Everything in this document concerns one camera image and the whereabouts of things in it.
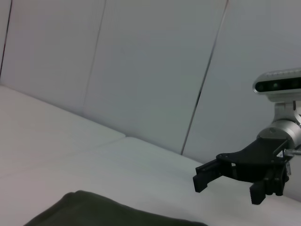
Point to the dark green FREE! t-shirt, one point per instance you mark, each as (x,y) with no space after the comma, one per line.
(105,212)

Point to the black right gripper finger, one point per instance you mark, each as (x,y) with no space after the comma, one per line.
(258,191)
(209,175)

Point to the right gripper silver plug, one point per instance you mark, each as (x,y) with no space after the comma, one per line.
(291,151)

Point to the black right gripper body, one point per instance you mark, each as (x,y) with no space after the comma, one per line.
(256,162)

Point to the silver depth camera box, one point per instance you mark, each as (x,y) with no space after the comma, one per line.
(277,84)

